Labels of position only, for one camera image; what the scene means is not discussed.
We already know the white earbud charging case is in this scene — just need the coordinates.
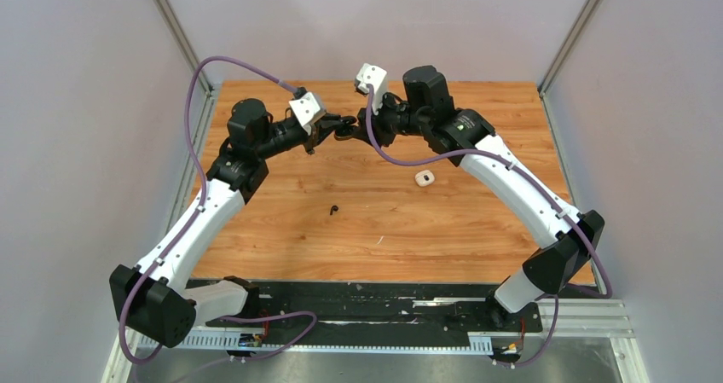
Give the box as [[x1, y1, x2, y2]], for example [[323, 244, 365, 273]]
[[414, 170, 436, 188]]

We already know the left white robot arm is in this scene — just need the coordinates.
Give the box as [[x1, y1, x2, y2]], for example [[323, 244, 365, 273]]
[[109, 93, 356, 348]]

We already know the right aluminium frame post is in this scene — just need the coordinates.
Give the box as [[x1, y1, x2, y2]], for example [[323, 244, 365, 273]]
[[537, 0, 603, 98]]

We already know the black earbud charging case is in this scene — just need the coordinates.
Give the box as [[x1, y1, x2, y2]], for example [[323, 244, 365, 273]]
[[333, 123, 358, 141]]

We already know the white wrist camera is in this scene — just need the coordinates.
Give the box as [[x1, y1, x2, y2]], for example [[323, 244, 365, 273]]
[[354, 63, 388, 114], [288, 92, 327, 136]]

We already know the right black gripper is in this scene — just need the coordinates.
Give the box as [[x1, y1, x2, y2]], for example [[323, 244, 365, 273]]
[[352, 89, 430, 149]]

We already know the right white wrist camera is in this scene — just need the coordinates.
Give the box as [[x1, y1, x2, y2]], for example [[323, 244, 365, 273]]
[[354, 63, 388, 114]]

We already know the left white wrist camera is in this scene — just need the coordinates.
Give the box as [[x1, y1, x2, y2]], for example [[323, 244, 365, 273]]
[[288, 92, 327, 136]]

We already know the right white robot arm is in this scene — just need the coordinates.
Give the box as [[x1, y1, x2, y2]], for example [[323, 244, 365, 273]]
[[353, 63, 604, 330]]

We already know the white slotted cable duct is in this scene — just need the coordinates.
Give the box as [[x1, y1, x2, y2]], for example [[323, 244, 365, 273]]
[[136, 333, 494, 356]]

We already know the left aluminium frame post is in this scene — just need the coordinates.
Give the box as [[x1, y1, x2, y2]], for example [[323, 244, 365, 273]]
[[153, 0, 201, 72]]

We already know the aluminium frame post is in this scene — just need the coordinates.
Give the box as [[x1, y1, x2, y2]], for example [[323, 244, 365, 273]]
[[153, 0, 201, 72], [537, 0, 603, 98]]

